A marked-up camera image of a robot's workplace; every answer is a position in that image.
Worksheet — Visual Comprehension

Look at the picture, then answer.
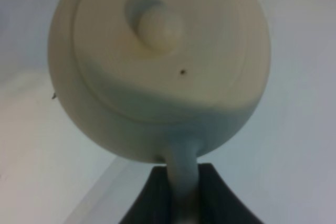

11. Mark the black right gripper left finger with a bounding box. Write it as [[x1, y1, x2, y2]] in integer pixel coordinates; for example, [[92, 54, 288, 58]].
[[120, 166, 177, 224]]

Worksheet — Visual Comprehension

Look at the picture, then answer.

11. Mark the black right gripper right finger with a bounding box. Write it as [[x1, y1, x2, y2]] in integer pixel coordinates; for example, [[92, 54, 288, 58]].
[[195, 163, 262, 224]]

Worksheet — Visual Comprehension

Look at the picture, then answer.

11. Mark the beige ceramic teapot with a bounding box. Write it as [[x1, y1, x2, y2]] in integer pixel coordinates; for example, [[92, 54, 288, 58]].
[[48, 0, 270, 223]]

